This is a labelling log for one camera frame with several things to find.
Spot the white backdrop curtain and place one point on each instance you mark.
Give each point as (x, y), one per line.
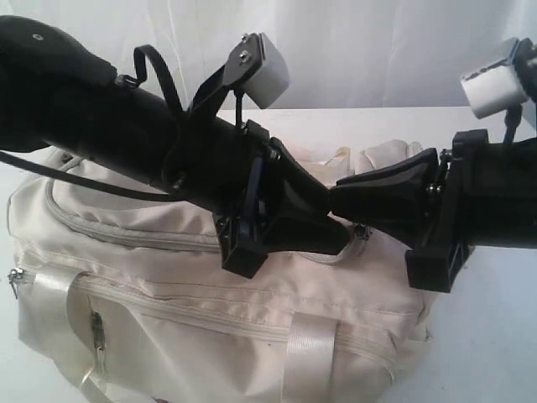
(326, 54)

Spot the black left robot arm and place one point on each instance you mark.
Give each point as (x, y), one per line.
(69, 115)

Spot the metal zipper pull with ring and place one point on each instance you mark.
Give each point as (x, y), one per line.
(362, 232)

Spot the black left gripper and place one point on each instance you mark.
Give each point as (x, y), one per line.
(217, 163)

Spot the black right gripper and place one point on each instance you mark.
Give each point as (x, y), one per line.
(489, 199)

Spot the beige duffel bag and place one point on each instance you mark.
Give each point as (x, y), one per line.
(129, 300)

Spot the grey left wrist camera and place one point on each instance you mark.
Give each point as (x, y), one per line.
(271, 80)

